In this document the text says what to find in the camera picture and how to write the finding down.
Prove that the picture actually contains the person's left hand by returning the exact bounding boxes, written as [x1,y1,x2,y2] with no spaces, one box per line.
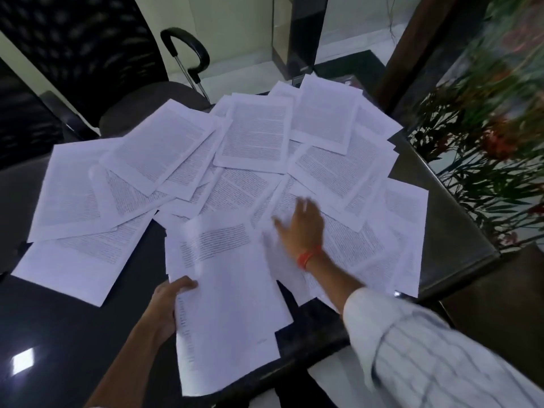
[142,276,199,349]

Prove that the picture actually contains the person's right hand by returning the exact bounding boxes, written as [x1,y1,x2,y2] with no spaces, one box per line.
[274,196,326,257]

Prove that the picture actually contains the stack of printed sheets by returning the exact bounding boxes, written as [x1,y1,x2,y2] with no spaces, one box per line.
[163,212,295,398]

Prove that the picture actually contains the person's left forearm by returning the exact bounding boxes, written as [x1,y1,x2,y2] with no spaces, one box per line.
[84,325,164,408]

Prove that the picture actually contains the person's right forearm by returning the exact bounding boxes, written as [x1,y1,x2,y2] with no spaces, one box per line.
[303,250,544,408]

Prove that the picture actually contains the orange wrist thread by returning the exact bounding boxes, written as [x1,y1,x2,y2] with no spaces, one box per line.
[297,245,323,271]

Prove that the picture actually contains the scattered pile of printed papers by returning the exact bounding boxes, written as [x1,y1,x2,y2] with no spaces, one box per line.
[10,74,429,308]

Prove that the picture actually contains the black curved chair armrest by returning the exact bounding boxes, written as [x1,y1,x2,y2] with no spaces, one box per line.
[160,27,212,103]

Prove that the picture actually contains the green plant with red flowers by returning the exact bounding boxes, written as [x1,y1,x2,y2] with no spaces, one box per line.
[406,0,544,253]

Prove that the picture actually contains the dark mesh chair back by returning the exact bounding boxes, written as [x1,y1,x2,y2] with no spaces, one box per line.
[0,57,64,170]

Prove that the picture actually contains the brown wooden pillar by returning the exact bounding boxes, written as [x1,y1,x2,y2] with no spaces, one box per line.
[374,0,489,117]

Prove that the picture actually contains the black mesh office chair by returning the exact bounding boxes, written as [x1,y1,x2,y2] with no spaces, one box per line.
[0,0,213,138]

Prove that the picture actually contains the glass partition with dark frame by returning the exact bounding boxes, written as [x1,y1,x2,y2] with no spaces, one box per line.
[271,0,329,77]

